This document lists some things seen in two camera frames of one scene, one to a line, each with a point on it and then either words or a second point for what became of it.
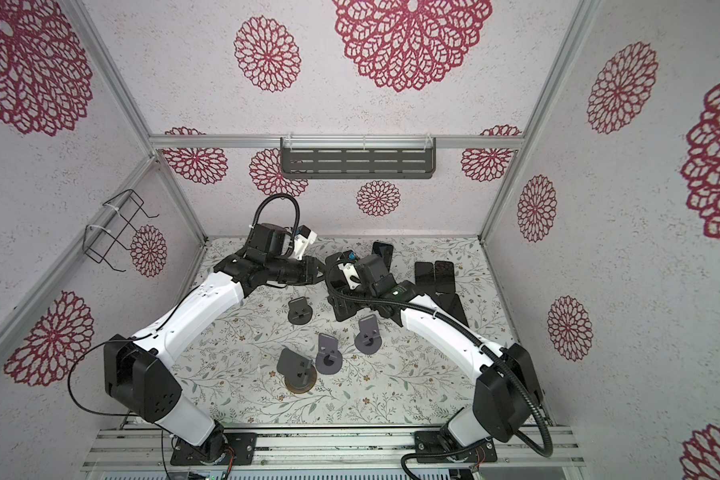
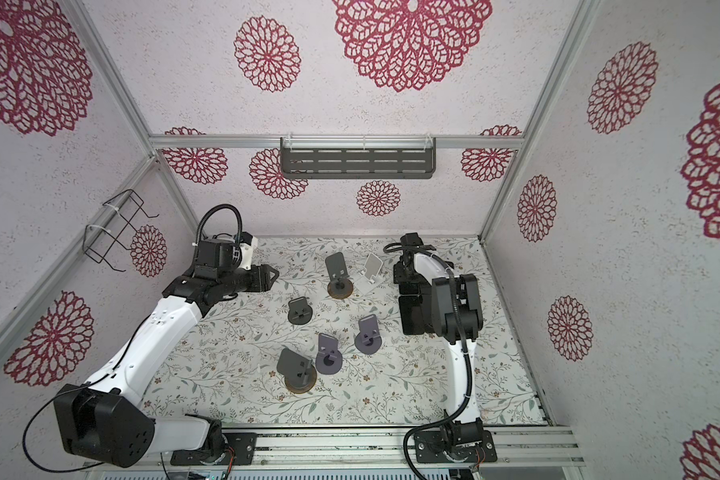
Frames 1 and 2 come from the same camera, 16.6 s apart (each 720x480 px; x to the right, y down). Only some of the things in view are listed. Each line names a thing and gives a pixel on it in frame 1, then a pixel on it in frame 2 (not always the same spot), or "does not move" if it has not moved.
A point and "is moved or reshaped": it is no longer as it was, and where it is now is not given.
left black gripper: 310,268 → 261,279
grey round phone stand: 328,360 does not move
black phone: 385,250 is moved or reshaped
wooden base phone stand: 298,371 does not move
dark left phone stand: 299,311 does not move
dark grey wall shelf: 358,157 does not move
